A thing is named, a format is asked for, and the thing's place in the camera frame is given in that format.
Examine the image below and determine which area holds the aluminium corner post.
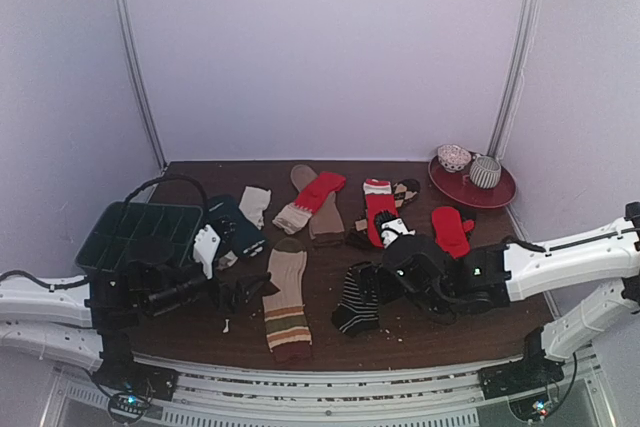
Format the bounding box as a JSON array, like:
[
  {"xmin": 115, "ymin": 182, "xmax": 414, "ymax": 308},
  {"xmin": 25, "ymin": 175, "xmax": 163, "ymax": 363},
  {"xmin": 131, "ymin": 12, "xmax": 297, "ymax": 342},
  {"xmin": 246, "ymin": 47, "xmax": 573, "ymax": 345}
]
[
  {"xmin": 114, "ymin": 0, "xmax": 168, "ymax": 171},
  {"xmin": 487, "ymin": 0, "xmax": 540, "ymax": 160}
]

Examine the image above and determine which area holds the long red sock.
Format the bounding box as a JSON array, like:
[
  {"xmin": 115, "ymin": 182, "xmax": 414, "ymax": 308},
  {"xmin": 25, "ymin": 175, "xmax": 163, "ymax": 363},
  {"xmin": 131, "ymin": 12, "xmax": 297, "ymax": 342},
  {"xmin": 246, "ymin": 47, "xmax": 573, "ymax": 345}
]
[{"xmin": 363, "ymin": 179, "xmax": 399, "ymax": 248}]

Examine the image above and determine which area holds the short red sock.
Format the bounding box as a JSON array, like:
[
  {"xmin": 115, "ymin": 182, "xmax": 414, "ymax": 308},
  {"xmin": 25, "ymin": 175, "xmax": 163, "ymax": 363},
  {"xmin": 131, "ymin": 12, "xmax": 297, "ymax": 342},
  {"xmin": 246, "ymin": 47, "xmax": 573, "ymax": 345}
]
[{"xmin": 431, "ymin": 206, "xmax": 476, "ymax": 259}]

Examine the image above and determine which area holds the red round plate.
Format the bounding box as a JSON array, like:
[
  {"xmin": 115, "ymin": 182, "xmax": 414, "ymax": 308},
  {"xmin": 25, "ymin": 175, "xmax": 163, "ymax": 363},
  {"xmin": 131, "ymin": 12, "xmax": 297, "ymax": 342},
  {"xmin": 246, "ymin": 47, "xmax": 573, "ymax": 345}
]
[{"xmin": 428, "ymin": 157, "xmax": 517, "ymax": 209}]

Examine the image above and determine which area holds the left aluminium corner post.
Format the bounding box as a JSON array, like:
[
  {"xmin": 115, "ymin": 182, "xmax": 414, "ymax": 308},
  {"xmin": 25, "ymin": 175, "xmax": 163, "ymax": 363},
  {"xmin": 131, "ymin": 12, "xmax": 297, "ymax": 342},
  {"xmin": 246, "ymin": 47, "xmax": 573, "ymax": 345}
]
[{"xmin": 114, "ymin": 0, "xmax": 168, "ymax": 171}]

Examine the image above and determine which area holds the dark green compartment tray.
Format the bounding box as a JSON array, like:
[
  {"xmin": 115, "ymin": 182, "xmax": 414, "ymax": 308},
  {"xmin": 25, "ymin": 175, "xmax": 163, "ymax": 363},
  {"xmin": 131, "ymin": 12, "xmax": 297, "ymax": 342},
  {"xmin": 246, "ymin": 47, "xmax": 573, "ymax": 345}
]
[{"xmin": 75, "ymin": 201, "xmax": 203, "ymax": 273}]

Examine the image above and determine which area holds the patterned small bowl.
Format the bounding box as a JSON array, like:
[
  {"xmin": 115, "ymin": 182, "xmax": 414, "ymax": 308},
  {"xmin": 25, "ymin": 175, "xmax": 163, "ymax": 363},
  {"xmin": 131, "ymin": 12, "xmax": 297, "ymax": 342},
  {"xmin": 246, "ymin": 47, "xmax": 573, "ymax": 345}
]
[{"xmin": 437, "ymin": 144, "xmax": 473, "ymax": 173}]

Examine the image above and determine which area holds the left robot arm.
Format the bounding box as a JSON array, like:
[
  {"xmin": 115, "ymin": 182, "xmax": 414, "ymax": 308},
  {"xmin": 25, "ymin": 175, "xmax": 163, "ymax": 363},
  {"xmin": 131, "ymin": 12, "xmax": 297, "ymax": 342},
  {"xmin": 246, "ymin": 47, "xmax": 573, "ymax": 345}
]
[{"xmin": 1, "ymin": 237, "xmax": 278, "ymax": 391}]

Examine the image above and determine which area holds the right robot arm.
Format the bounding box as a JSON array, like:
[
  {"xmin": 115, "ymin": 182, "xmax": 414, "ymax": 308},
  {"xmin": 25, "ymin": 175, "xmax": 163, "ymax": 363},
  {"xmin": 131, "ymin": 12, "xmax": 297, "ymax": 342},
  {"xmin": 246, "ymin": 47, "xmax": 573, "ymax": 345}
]
[{"xmin": 354, "ymin": 202, "xmax": 639, "ymax": 389}]

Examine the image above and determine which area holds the striped ceramic cup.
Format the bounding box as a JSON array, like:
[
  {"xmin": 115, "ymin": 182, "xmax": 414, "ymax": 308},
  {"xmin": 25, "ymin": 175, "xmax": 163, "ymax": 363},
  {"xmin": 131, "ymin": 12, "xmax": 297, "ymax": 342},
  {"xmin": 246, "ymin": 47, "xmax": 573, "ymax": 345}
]
[{"xmin": 469, "ymin": 154, "xmax": 502, "ymax": 190}]

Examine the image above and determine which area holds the black white striped sock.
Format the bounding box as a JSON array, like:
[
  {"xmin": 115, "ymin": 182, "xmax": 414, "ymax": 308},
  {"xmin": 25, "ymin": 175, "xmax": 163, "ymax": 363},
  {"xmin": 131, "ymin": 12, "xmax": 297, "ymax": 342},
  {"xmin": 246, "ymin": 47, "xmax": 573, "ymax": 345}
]
[{"xmin": 331, "ymin": 262, "xmax": 379, "ymax": 337}]

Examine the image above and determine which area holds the red and cream sock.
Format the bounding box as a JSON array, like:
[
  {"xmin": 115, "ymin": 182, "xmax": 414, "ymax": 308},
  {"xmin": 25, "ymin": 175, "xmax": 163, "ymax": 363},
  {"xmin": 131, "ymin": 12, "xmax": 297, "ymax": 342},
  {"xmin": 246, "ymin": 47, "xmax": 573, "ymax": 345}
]
[{"xmin": 272, "ymin": 172, "xmax": 346, "ymax": 235}]

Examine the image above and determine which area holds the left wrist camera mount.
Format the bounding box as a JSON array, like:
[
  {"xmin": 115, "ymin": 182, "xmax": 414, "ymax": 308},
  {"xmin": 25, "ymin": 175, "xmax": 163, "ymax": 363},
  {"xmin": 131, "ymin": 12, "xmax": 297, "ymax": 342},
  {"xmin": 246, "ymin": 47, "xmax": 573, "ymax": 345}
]
[{"xmin": 192, "ymin": 224, "xmax": 221, "ymax": 280}]

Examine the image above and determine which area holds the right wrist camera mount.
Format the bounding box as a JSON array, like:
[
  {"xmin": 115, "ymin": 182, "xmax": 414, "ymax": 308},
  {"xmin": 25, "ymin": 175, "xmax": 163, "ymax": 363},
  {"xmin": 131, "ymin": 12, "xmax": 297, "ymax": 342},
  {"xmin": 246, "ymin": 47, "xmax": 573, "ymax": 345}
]
[{"xmin": 374, "ymin": 211, "xmax": 416, "ymax": 248}]

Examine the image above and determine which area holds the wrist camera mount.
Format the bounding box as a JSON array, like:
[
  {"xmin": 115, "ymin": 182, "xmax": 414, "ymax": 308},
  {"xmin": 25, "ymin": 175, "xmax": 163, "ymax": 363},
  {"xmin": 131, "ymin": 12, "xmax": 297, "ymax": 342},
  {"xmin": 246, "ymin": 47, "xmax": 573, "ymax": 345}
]
[
  {"xmin": 192, "ymin": 224, "xmax": 221, "ymax": 280},
  {"xmin": 374, "ymin": 211, "xmax": 416, "ymax": 248}
]

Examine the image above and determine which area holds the argyle patterned sock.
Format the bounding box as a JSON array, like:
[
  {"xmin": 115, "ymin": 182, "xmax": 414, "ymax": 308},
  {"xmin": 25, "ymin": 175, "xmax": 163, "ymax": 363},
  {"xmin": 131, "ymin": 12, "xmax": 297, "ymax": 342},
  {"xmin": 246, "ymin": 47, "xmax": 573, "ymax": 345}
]
[{"xmin": 345, "ymin": 179, "xmax": 421, "ymax": 249}]

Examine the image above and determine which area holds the cream white sock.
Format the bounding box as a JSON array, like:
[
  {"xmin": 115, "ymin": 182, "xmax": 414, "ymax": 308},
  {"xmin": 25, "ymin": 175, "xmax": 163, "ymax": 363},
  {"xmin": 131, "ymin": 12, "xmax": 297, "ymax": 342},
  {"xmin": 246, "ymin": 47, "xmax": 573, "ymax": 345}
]
[{"xmin": 239, "ymin": 186, "xmax": 271, "ymax": 230}]

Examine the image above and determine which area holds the beige brown striped long sock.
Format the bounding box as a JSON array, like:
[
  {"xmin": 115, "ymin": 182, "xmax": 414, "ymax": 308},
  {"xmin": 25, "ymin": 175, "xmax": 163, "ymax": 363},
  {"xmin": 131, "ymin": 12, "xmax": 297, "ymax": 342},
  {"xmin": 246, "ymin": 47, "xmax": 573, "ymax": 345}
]
[{"xmin": 262, "ymin": 237, "xmax": 312, "ymax": 364}]

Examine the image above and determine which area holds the right aluminium corner post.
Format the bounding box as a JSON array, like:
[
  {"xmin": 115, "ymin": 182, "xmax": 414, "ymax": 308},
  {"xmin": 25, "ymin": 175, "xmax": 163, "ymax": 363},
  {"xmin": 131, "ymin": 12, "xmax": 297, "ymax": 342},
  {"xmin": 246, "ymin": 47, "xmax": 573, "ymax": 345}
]
[{"xmin": 487, "ymin": 0, "xmax": 540, "ymax": 160}]

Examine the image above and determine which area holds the dark teal sock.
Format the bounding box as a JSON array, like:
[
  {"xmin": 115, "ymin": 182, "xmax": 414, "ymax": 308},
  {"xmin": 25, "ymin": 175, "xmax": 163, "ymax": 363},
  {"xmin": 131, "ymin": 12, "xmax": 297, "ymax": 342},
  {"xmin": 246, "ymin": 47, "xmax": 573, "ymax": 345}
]
[{"xmin": 207, "ymin": 194, "xmax": 267, "ymax": 259}]

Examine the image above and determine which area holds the tan brown sock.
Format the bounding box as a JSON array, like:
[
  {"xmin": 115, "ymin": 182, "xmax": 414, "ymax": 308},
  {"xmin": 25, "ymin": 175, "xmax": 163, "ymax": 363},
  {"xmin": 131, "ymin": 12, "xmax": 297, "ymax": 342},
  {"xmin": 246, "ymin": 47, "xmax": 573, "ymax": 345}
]
[{"xmin": 290, "ymin": 164, "xmax": 345, "ymax": 248}]

